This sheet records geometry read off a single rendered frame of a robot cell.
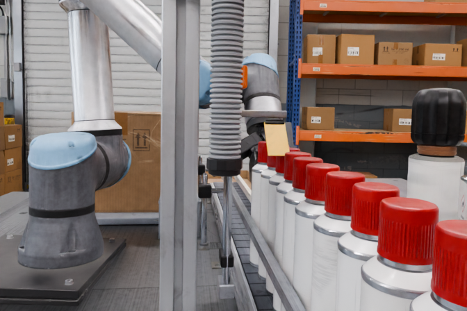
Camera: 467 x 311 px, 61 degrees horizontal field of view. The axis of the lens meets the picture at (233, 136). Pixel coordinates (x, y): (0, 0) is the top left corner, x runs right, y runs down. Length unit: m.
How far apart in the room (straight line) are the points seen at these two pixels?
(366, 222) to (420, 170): 0.42
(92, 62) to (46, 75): 4.55
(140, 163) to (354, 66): 3.51
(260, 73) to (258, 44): 4.17
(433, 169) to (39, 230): 0.68
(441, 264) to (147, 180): 0.95
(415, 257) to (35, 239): 0.66
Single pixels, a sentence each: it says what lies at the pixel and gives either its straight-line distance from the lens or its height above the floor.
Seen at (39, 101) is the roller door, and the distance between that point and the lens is 5.49.
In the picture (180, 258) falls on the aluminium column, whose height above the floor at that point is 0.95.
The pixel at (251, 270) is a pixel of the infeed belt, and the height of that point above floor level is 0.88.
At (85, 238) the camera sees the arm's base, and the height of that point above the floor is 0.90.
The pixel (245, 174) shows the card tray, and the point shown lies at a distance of 1.73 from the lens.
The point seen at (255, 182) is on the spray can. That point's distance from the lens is 0.65.
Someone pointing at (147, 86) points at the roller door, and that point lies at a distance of 5.04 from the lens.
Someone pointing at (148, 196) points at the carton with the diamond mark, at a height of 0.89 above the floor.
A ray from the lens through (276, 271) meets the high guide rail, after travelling 0.46.
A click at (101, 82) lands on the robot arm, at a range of 0.91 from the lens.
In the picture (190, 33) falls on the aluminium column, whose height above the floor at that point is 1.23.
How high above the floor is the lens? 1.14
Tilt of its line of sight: 4 degrees down
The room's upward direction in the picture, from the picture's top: 1 degrees clockwise
